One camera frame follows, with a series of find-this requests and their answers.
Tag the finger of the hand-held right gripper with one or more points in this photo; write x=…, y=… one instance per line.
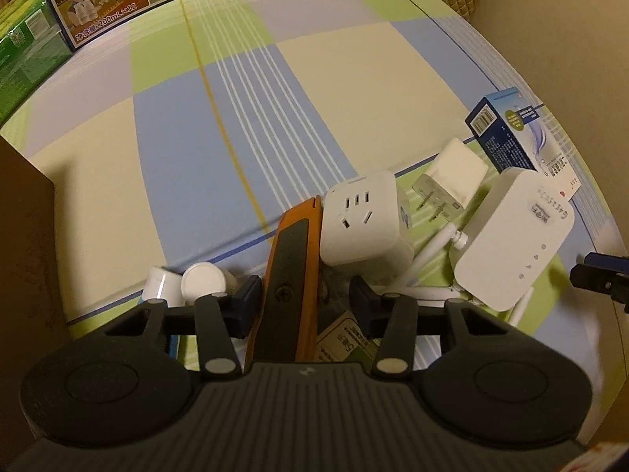
x=602, y=275

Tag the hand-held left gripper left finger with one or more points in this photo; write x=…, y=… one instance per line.
x=248, y=301

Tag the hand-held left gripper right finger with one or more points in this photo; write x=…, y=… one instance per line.
x=361, y=301

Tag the blue tube white cap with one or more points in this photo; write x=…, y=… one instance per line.
x=204, y=279
x=162, y=282

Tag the orange black utility knife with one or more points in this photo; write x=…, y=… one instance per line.
x=290, y=255

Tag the white router with antennas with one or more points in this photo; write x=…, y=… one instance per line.
x=511, y=250

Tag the blue white carton box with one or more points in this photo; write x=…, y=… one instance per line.
x=506, y=142

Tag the brown cardboard box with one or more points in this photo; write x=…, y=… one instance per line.
x=24, y=236

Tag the green label packet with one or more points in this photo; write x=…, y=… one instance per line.
x=339, y=344

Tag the white cube power socket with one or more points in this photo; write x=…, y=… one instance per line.
x=363, y=226

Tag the white box red print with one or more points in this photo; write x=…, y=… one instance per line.
x=560, y=167

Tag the white charger plug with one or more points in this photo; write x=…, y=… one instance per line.
x=457, y=167

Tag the plaid bed sheet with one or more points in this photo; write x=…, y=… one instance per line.
x=295, y=98

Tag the green carton box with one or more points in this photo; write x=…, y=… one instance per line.
x=29, y=64

